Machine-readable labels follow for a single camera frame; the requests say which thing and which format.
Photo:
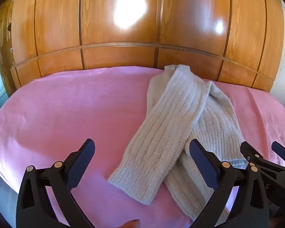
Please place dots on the person's left hand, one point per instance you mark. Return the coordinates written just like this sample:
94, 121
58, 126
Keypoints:
132, 223

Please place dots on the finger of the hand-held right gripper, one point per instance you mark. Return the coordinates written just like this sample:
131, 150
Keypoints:
283, 152
250, 150

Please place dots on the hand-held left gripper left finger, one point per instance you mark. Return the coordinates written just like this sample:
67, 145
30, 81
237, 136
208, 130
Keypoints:
82, 161

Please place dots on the grey ribbed knit sock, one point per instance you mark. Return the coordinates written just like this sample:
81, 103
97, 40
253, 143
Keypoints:
211, 133
166, 128

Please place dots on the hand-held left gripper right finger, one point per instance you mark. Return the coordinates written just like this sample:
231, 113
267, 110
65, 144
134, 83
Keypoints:
202, 162

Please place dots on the pink blanket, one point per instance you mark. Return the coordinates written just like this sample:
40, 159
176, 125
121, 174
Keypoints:
61, 114

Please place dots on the wooden wardrobe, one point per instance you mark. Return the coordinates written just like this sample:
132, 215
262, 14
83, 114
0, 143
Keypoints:
133, 28

